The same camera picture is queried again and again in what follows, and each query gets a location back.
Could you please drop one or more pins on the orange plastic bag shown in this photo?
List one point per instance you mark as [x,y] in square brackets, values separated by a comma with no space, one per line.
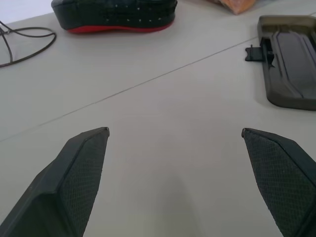
[234,5]

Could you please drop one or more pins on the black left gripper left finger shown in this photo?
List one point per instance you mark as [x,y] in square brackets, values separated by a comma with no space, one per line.
[74,187]

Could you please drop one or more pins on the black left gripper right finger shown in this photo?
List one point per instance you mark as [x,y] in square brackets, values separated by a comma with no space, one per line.
[281,177]

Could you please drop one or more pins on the black shoe with red sole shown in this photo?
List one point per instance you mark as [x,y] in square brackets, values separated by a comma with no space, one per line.
[116,14]

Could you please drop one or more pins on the dark grey plastic tray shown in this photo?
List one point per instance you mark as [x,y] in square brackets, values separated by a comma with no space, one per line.
[288,61]

